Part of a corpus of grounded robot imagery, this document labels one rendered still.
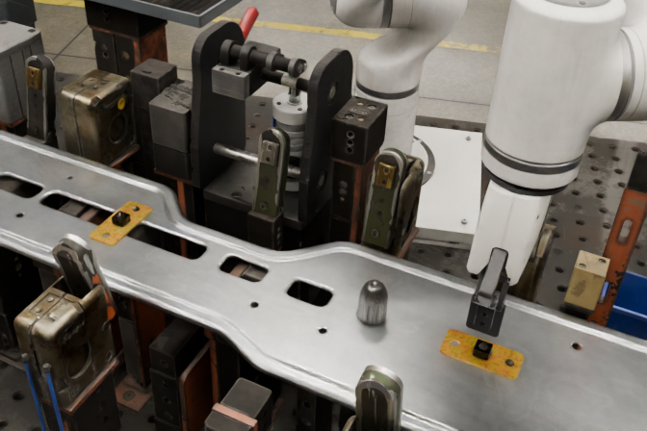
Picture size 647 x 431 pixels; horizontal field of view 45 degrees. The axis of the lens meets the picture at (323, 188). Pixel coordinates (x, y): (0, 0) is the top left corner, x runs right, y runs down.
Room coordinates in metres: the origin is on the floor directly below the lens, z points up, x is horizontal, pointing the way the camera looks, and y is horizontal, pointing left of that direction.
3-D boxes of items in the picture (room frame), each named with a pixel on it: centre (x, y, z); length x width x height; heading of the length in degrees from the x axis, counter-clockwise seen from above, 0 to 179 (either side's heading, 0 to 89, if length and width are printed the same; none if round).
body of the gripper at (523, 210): (0.57, -0.18, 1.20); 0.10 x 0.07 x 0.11; 156
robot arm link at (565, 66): (0.57, -0.18, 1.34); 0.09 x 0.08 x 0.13; 97
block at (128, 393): (0.77, 0.24, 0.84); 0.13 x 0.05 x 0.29; 156
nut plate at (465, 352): (0.57, -0.18, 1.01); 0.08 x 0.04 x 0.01; 66
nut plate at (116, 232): (0.76, 0.25, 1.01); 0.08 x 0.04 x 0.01; 156
